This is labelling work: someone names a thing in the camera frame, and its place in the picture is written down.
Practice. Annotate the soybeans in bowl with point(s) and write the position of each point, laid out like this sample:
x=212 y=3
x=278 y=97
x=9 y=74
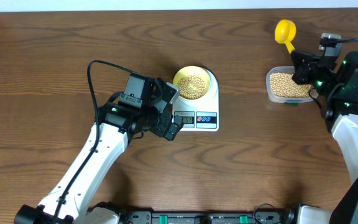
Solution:
x=192 y=87

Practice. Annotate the green tape strip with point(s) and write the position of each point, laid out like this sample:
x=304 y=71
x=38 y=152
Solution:
x=291 y=103

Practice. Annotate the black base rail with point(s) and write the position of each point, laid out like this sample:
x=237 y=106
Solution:
x=109 y=213

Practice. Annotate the white digital kitchen scale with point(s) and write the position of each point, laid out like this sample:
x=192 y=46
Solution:
x=201 y=114

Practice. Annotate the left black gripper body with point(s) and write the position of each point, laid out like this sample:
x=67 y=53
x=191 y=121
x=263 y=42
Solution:
x=156 y=121

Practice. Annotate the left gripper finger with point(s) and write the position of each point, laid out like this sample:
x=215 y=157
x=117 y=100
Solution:
x=167 y=93
x=173 y=128

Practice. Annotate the clear plastic container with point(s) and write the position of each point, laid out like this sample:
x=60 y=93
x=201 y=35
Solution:
x=276 y=99

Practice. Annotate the pale yellow bowl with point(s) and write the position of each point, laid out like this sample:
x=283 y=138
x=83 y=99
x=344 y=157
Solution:
x=192 y=70

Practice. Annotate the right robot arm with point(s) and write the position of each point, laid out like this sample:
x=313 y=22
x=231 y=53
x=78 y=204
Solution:
x=339 y=109

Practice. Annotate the soybeans in container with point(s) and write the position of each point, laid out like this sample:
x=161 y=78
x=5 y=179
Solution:
x=282 y=85

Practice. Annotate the yellow plastic measuring scoop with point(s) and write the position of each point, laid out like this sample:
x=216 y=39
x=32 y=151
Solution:
x=285 y=32

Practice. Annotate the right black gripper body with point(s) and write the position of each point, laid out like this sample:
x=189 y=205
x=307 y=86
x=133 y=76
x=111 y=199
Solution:
x=322 y=79

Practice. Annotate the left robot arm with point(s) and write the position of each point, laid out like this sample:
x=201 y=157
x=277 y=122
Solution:
x=127 y=115

